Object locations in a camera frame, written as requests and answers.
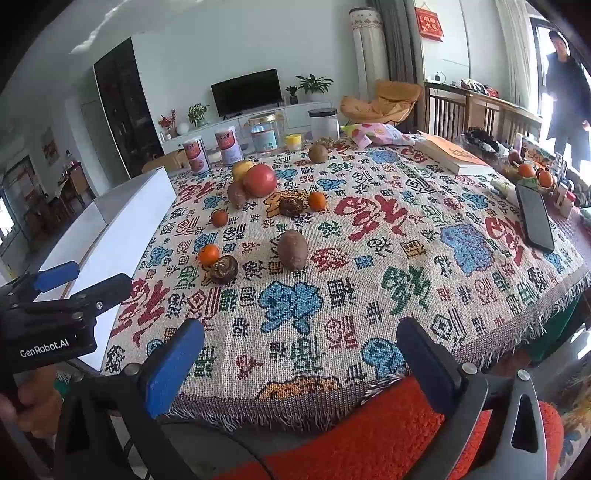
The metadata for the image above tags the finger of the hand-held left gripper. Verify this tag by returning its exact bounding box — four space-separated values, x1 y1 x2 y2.
0 261 80 301
9 273 134 324

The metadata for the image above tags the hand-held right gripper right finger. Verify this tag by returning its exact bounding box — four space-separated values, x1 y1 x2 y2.
396 316 548 480

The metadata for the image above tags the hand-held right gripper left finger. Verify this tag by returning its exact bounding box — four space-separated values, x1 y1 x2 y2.
54 318 205 480

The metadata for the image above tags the white box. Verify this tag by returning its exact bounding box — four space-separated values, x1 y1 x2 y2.
32 167 178 372

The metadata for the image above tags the small brown potato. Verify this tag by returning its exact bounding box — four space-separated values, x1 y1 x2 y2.
226 181 249 210

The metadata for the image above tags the large brown potato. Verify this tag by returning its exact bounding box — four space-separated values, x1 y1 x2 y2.
277 230 309 271

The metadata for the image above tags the red apple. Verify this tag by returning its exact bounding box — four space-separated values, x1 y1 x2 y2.
243 164 278 195

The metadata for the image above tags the person's left hand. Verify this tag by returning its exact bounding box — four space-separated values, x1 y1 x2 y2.
0 364 63 432

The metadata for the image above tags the orange fleece cloth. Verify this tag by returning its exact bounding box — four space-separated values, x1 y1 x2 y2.
217 376 564 480

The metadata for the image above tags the printed woven tablecloth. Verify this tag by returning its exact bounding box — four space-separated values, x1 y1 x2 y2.
104 134 585 432

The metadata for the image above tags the pink label tin can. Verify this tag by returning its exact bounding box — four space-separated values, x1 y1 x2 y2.
215 127 241 167
183 139 212 175

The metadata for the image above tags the red flower vase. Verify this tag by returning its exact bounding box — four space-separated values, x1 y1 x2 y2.
158 109 178 139

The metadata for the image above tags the black glass cabinet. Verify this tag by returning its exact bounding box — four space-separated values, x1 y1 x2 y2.
93 37 164 178

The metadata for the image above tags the black smartphone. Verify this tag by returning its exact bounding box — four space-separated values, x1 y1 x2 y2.
515 182 556 253

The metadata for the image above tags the white tube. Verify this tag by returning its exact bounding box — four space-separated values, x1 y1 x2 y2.
490 178 522 206

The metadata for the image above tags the orange cover book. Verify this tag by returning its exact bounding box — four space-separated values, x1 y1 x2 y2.
414 131 495 176

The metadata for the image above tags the clear jar blue label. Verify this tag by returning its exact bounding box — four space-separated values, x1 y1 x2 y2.
248 115 279 154

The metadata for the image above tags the pink snack bag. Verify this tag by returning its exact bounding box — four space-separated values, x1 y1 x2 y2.
341 123 419 148

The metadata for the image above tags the black television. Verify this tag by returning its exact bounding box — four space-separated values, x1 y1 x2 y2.
211 69 283 117

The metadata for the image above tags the white television cabinet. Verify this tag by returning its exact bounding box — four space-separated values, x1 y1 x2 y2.
161 102 333 155

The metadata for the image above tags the wooden bench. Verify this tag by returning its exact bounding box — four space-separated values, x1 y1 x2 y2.
424 80 543 144

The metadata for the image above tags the clear container black lid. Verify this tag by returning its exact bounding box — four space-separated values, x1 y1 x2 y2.
308 108 341 140

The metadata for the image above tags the orange lounge chair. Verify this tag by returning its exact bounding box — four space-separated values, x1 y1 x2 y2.
340 79 424 134

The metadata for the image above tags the large green potted plant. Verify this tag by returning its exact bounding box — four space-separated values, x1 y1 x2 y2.
295 74 334 102

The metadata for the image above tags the white standing air conditioner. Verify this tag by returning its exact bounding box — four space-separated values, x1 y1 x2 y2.
348 7 390 93

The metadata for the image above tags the grey curtain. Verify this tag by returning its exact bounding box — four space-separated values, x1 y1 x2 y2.
369 0 419 93

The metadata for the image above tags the black cable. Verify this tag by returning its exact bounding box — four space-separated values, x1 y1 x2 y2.
120 415 278 480

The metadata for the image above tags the red wall hanging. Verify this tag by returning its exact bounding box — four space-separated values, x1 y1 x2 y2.
414 6 445 38

